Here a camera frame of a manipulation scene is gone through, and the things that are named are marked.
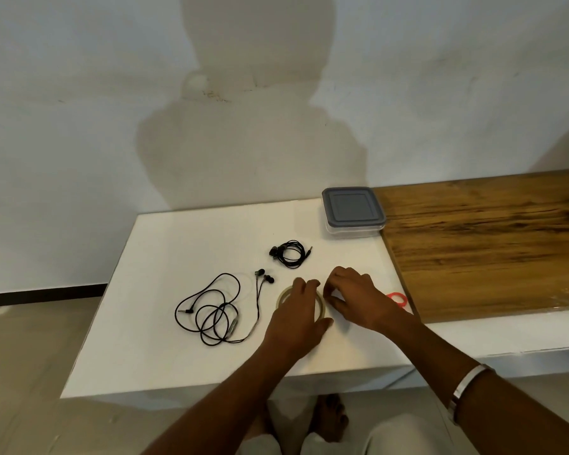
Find person's left hand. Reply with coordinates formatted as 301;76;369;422
260;277;335;361

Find person's right hand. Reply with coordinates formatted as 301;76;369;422
322;266;416;335

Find clear tape roll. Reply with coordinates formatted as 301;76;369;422
276;285;327;323

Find black wired earphones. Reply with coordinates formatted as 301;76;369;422
174;268;276;348
269;239;314;270

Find container with grey lid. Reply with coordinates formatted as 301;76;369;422
321;186;388;239

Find person's left forearm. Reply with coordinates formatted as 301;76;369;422
142;343;309;455

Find person's right forearm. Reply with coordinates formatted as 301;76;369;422
388;315;569;455

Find person's right foot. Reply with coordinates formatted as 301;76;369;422
310;394;350;444

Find person's foot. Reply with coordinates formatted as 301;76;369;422
310;394;350;444
246;407;277;441

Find person's left foot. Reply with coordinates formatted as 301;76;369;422
246;407;277;441

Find person's white trousers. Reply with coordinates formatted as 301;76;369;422
236;414;480;455

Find brown wooden board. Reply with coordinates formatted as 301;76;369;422
373;169;569;324

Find black skirting board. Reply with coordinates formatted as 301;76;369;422
0;284;107;308

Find silver bracelet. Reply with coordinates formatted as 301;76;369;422
447;364;496;425

